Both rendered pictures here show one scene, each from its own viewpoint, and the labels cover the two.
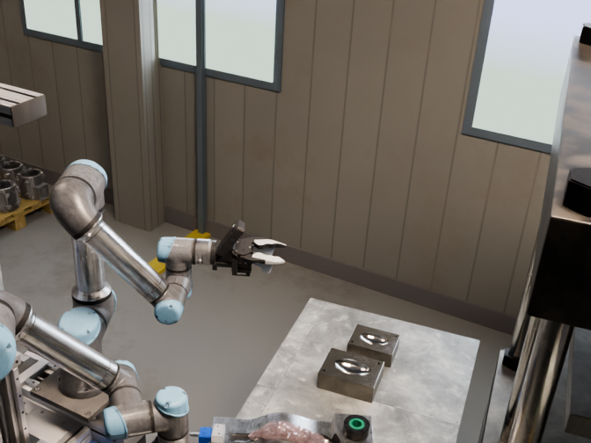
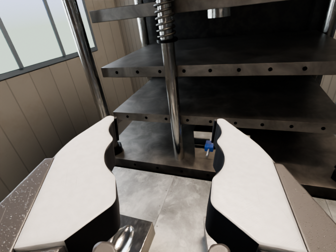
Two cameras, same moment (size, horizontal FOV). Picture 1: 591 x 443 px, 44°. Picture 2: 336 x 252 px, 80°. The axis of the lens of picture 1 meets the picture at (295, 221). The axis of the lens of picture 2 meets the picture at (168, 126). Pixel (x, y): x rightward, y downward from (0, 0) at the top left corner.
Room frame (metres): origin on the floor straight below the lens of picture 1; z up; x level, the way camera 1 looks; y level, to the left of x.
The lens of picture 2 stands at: (1.80, 0.15, 1.52)
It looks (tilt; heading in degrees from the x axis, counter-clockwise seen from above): 30 degrees down; 274
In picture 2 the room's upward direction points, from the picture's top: 7 degrees counter-clockwise
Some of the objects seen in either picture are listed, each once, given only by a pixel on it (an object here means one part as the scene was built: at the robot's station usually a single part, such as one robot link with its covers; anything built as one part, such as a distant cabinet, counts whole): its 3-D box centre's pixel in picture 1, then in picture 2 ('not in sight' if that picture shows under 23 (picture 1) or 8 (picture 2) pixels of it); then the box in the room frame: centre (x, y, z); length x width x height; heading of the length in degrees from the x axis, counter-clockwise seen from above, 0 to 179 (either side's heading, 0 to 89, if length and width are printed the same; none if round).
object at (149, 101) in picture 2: not in sight; (218, 92); (1.53, -1.06, 1.01); 1.10 x 0.74 x 0.05; 162
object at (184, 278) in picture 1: (178, 283); not in sight; (1.80, 0.33, 1.34); 0.11 x 0.08 x 0.11; 0
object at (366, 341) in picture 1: (373, 344); not in sight; (2.21, -0.32, 0.83); 0.17 x 0.13 x 0.06; 72
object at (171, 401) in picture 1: (171, 412); not in sight; (1.29, 0.26, 1.31); 0.09 x 0.08 x 0.11; 110
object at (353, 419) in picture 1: (356, 427); not in sight; (1.67, -0.22, 0.93); 0.08 x 0.08 x 0.04
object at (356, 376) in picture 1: (350, 374); (122, 249); (2.03, -0.23, 0.83); 0.20 x 0.15 x 0.07; 72
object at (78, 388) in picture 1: (83, 368); not in sight; (1.68, 0.60, 1.09); 0.15 x 0.15 x 0.10
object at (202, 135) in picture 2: not in sight; (224, 122); (1.52, -0.92, 0.87); 0.50 x 0.27 x 0.17; 72
